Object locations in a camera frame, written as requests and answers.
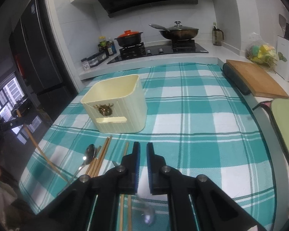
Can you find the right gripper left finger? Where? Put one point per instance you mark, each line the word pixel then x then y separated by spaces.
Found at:
pixel 122 179

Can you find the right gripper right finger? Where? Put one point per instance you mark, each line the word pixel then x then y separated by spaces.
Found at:
pixel 164 179

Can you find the metal spoon left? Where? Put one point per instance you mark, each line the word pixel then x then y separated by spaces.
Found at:
pixel 88 157

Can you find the black refrigerator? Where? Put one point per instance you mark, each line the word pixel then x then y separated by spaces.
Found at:
pixel 39 64

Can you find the teal plaid tablecloth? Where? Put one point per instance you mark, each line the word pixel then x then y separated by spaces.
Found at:
pixel 196 120

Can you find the cream utensil holder box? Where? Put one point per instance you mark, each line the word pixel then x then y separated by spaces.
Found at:
pixel 117 105

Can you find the spice rack with jars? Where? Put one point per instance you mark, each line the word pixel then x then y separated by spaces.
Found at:
pixel 94 60

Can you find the sauce bottles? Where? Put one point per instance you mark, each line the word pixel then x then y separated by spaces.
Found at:
pixel 107 46

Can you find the black pot orange lid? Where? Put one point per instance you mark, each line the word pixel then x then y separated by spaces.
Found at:
pixel 129 38

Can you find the black gas stove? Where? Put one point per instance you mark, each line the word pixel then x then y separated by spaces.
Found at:
pixel 174 47

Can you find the wooden cutting board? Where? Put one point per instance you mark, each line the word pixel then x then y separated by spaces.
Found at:
pixel 249 78

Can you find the green mat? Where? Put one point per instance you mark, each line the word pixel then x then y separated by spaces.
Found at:
pixel 278 111

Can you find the black wok with lid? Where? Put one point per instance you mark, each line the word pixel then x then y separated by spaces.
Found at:
pixel 176 32

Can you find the dark water jug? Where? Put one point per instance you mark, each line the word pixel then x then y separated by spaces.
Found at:
pixel 218 36

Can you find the bag of colourful sponges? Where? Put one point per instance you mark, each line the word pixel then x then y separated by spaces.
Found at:
pixel 264 54

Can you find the white utensil caddy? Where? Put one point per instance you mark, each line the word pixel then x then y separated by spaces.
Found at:
pixel 282 66

